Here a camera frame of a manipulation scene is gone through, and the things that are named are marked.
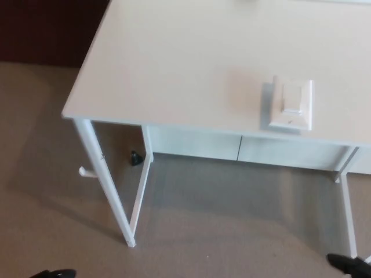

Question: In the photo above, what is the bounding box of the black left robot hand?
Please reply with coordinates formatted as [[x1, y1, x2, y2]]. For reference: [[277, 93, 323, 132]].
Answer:
[[28, 268, 77, 278]]

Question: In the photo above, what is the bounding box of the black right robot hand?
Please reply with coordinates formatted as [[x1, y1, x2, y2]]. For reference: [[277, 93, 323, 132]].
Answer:
[[326, 253, 371, 276]]

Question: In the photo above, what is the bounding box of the white hook on table leg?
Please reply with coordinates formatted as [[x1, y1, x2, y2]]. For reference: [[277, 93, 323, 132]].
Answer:
[[78, 166, 98, 177]]

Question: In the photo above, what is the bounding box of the white rocker light switch box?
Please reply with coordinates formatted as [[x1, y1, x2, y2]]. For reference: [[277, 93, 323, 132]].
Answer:
[[261, 75, 315, 133]]

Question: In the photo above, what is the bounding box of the small black floor wedge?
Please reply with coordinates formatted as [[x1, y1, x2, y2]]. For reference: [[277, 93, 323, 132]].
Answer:
[[129, 150, 143, 167]]

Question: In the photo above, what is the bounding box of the white table with metal legs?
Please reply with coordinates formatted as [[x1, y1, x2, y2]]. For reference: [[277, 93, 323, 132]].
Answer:
[[61, 0, 371, 258]]

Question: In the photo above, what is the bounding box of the white cabinet row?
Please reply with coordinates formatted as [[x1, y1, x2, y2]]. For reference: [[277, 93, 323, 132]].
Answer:
[[146, 126, 371, 175]]

